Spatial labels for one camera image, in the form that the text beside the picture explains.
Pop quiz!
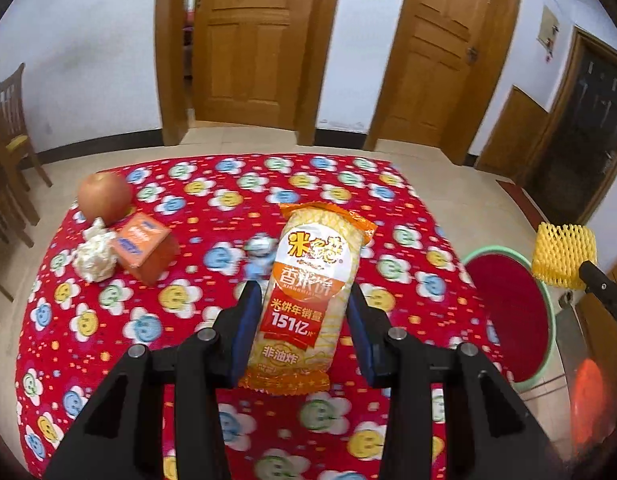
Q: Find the yellow foam fruit net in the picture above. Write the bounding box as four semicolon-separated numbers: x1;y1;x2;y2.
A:
531;222;598;290

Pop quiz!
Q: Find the dark entrance door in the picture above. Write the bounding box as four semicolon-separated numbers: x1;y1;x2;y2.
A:
525;47;617;224

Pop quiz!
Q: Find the rice cracker snack bag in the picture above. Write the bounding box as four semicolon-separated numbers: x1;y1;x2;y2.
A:
239;202;377;396

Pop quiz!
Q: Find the red door mat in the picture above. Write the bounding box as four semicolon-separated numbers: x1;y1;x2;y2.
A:
497;180;545;231

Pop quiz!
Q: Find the apple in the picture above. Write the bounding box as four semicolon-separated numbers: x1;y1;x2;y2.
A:
77;171;133;226

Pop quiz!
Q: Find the wooden door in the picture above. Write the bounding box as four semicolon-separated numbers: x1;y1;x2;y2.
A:
192;0;313;130
377;0;491;146

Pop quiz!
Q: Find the wooden wall cabinet panel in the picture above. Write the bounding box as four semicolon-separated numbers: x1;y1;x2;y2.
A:
476;86;549;182

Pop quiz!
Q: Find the left wooden door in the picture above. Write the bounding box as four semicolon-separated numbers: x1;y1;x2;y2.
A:
192;0;313;130

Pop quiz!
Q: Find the wall electrical box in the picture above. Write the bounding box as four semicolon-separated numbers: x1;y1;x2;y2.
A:
537;6;560;62

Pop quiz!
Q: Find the wooden side cabinet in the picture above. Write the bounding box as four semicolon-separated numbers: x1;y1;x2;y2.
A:
576;263;617;382

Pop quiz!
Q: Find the red bin with green rim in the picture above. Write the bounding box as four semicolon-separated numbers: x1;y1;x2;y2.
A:
462;245;557;392

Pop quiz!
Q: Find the red smiley flower tablecloth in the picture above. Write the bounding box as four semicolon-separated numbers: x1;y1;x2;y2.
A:
15;154;503;479

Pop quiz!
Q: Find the small paper ball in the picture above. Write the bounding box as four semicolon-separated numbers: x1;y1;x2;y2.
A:
72;218;118;283

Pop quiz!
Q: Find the middle wooden door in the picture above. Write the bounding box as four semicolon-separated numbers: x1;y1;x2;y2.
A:
377;0;491;146

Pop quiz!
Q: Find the orange cardboard box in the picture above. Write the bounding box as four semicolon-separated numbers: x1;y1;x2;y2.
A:
112;212;180;285

